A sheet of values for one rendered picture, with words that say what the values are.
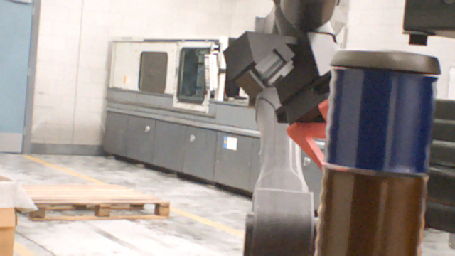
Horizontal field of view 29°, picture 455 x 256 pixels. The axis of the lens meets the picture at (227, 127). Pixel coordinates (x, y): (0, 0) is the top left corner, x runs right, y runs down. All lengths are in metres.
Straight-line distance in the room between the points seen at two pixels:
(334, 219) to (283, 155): 0.74
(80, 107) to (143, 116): 1.32
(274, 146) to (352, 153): 0.76
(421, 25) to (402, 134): 0.29
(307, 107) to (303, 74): 0.03
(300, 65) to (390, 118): 0.60
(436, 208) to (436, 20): 0.12
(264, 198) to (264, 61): 0.19
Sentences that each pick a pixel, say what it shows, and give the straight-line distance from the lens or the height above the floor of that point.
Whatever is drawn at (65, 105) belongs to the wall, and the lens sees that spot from 12.04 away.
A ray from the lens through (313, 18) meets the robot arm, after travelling 0.88.
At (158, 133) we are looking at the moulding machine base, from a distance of 10.68.
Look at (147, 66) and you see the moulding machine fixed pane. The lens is 11.15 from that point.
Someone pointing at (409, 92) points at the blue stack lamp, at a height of 1.18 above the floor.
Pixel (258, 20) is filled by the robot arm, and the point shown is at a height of 1.27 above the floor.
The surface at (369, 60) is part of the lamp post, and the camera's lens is 0.29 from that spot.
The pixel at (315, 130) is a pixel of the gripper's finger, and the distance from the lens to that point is 0.91.
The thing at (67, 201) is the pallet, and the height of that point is 0.14.
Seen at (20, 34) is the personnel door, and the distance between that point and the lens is 11.78.
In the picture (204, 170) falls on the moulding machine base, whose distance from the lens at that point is 9.68.
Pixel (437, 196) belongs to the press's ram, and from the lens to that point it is 0.53.
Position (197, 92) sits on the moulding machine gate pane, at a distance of 9.88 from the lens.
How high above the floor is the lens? 1.18
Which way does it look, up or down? 3 degrees down
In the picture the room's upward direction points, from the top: 5 degrees clockwise
